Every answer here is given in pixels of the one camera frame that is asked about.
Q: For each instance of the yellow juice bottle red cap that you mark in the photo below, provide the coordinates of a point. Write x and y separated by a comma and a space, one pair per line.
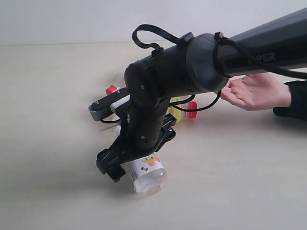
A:
181, 115

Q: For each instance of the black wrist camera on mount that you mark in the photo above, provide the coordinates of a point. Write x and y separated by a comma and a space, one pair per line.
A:
101, 109

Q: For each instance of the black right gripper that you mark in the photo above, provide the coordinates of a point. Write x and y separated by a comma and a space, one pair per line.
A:
122, 150

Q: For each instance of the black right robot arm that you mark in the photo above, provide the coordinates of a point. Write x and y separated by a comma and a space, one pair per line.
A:
187, 66

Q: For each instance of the black sleeved forearm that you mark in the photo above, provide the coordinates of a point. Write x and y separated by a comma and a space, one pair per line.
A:
298, 106

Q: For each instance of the clear cola bottle red label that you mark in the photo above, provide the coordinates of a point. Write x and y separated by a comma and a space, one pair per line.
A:
112, 89

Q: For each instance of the clear bottle fruit label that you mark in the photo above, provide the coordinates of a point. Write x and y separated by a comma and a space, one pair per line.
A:
146, 173

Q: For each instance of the person's open hand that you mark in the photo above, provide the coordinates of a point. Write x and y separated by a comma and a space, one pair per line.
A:
255, 92

